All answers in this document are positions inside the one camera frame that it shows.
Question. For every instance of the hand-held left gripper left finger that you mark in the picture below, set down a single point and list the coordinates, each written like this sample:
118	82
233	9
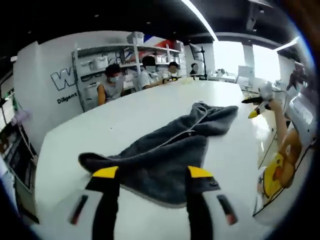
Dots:
100	200

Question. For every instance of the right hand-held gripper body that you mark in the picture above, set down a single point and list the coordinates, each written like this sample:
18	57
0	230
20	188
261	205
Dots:
267	90

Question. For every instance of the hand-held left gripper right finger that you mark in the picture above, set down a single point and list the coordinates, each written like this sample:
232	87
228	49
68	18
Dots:
207	200

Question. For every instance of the dark grey towel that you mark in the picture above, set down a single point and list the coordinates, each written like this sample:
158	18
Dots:
162	155

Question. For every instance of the white worn headset device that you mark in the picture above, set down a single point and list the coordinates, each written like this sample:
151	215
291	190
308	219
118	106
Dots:
302	117

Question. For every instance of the operator in white shirt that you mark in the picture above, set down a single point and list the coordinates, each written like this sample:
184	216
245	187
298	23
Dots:
287	160

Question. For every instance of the white table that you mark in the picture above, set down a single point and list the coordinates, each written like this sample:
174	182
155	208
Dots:
100	130

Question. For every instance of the ceiling light strip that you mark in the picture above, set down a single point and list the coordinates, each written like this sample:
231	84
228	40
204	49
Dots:
200	18

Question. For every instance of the lilac cylindrical object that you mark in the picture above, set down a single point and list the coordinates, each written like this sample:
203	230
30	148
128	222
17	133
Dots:
22	117

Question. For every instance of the single white storage box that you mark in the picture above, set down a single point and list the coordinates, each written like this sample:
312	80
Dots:
136	38

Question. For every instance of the row of white storage bins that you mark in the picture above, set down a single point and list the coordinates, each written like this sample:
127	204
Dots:
96	63

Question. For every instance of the grey metal shelf rack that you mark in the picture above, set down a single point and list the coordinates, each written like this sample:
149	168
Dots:
105	47

